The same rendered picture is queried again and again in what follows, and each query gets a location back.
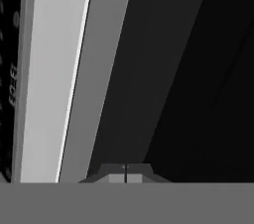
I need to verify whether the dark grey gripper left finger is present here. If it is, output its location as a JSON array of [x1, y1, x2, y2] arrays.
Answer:
[[77, 163, 127, 184]]

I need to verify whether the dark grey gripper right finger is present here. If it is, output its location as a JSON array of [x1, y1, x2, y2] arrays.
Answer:
[[125, 163, 174, 184]]

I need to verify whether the dark glass microwave door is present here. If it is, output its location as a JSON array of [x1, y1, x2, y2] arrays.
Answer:
[[58, 0, 254, 184]]

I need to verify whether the black microwave oven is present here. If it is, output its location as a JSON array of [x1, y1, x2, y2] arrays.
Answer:
[[0, 0, 38, 184]]

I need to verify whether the pale grey microwave door handle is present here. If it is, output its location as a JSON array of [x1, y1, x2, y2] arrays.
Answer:
[[19, 0, 96, 184]]

